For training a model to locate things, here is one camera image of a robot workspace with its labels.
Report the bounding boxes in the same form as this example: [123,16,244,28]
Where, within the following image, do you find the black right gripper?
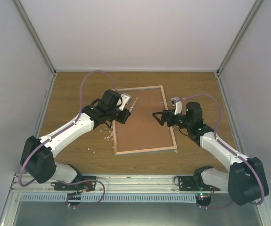
[153,109,191,129]

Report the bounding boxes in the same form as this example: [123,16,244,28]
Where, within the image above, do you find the turquoise picture frame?
[113,85,177,156]

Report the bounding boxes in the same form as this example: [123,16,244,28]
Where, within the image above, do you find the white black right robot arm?
[152,100,269,207]

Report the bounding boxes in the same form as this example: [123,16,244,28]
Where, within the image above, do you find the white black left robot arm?
[20,89,131,190]

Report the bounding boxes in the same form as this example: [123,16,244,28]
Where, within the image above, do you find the white debris pile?
[99,126,114,148]

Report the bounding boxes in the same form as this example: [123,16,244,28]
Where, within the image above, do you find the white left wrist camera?
[116,93,132,111]

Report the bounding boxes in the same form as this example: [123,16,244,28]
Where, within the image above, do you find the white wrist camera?
[116,93,132,111]
[171,97,182,115]

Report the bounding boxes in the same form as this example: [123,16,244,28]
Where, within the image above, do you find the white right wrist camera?
[171,97,182,115]

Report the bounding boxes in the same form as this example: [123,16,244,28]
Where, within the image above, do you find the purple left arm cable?
[19,70,119,186]

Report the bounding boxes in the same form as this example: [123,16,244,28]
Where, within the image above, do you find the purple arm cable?
[19,70,119,186]
[180,94,267,205]

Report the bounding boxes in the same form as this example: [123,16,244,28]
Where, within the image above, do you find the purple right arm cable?
[180,94,267,205]

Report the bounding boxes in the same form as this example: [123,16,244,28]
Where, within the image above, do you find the aluminium front rail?
[10,173,265,193]

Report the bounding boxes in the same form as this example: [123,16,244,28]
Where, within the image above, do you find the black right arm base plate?
[172,175,219,192]

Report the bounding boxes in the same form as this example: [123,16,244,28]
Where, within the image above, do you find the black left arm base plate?
[50,175,97,192]

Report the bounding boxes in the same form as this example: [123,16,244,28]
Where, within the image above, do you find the grey slotted cable duct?
[20,193,196,203]

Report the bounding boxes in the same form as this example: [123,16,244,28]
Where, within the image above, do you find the aluminium corner post left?
[13,0,57,76]

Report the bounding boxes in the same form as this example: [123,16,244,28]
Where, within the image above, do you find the aluminium corner post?
[13,0,57,76]
[216,0,264,76]

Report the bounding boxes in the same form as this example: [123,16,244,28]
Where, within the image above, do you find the aluminium corner post right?
[216,0,264,76]

